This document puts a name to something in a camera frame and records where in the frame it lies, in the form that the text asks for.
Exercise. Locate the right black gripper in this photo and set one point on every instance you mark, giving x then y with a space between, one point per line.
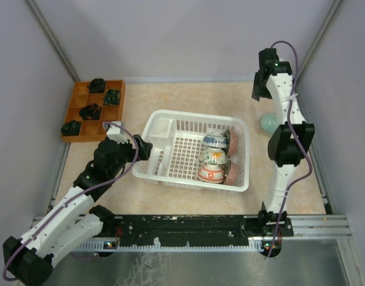
257 92

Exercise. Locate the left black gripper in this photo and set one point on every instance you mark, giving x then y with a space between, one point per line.
145 148

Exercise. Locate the white plastic dish rack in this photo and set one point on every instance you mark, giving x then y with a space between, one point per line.
176 137

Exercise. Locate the pale green celadon bowl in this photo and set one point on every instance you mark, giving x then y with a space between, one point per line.
268 122

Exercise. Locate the blue white patterned bowl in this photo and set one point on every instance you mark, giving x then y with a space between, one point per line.
215 139

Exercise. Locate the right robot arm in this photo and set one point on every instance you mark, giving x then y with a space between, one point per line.
290 142

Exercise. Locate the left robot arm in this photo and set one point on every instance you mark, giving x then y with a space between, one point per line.
75 219

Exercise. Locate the wooden compartment tray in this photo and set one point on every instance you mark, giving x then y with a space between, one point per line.
92 130

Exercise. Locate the green black rolled item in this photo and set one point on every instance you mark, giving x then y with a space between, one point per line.
112 97

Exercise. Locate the black orange rolled item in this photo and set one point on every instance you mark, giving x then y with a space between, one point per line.
90 112

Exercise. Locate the green orange floral bowl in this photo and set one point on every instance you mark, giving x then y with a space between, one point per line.
212 155

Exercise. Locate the red white patterned bowl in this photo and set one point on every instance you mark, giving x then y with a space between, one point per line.
212 173

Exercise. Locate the dark green rolled item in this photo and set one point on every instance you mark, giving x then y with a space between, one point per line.
71 128

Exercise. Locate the black rolled item top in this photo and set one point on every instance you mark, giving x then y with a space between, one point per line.
97 85

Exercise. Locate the pink bowl rear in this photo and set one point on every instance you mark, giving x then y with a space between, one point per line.
233 142

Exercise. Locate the pink bowl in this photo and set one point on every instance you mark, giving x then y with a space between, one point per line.
231 171
233 142

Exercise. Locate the pink bowl front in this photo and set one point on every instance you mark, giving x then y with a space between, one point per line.
231 171

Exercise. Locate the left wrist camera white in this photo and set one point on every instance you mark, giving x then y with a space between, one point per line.
114 134

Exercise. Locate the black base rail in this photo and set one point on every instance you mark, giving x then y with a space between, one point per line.
194 230

